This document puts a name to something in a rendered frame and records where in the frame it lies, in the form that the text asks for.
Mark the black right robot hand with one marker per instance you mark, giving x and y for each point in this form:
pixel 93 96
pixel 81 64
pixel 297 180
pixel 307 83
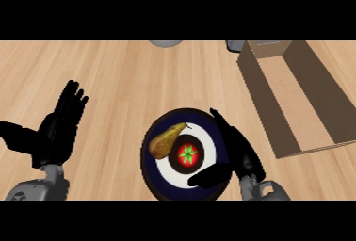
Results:
pixel 241 150

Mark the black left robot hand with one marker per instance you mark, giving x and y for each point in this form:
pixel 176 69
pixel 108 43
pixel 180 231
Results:
pixel 58 131

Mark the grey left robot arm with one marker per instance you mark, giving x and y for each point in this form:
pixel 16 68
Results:
pixel 39 185

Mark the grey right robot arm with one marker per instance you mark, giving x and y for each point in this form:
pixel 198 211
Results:
pixel 262 189

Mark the red tomato with green stem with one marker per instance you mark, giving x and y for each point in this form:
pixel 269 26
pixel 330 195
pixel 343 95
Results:
pixel 188 153

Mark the dark blue and white plate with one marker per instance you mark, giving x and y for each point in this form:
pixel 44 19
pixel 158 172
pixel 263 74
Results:
pixel 185 157

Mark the brown cardboard box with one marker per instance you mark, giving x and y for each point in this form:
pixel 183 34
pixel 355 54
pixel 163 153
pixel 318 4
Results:
pixel 301 97

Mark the brown pear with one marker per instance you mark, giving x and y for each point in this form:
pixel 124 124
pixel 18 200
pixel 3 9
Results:
pixel 166 141

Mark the dark grey object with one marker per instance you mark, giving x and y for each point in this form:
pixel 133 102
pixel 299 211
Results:
pixel 235 45

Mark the grey round object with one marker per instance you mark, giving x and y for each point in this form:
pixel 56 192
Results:
pixel 166 43

